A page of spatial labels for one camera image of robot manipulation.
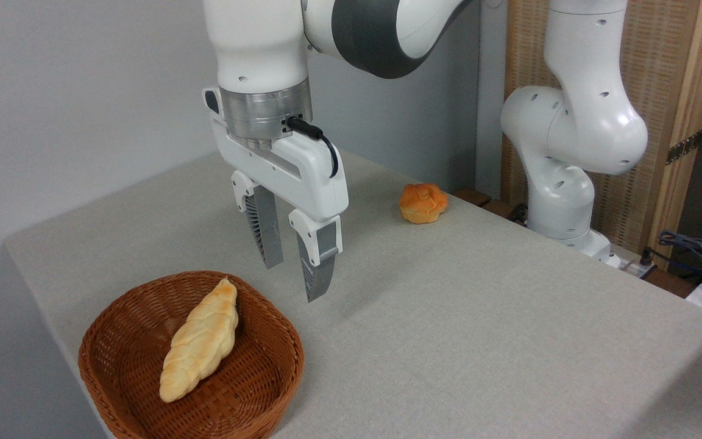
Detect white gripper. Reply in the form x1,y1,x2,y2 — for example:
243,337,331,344
202,87,350,303

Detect long braided bread loaf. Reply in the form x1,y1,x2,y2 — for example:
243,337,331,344
159,277,239,403

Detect round orange bread bun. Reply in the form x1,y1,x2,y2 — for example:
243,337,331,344
399,183,449,224

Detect brown wicker basket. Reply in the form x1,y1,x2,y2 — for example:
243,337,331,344
78,270,305,439

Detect white power connector block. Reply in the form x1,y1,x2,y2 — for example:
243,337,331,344
607,244,658,281

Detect metal screen hinge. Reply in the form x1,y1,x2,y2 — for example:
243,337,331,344
666,131,702,165

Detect wooden rattan folding screen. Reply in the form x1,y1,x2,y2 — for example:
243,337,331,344
500,0,702,263

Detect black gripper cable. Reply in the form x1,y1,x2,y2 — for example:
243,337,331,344
287,116,339,179

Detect bundle of dark cables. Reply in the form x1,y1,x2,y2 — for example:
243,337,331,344
640,230,702,287

